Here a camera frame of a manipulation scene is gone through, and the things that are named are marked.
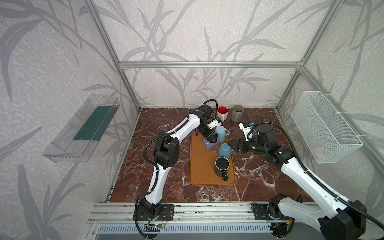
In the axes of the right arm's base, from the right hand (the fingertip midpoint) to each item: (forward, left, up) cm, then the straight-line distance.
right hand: (232, 136), depth 76 cm
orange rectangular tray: (-6, +16, -23) cm, 29 cm away
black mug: (-12, +6, -13) cm, 18 cm away
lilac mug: (+4, +9, -18) cm, 21 cm away
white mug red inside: (+33, 0, -18) cm, 38 cm away
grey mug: (+28, -9, -13) cm, 32 cm away
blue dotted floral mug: (-2, +3, -12) cm, 13 cm away
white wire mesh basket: (-9, -37, +12) cm, 40 cm away
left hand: (+11, +9, -12) cm, 19 cm away
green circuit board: (-36, +37, -21) cm, 56 cm away
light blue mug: (+12, +4, -13) cm, 18 cm away
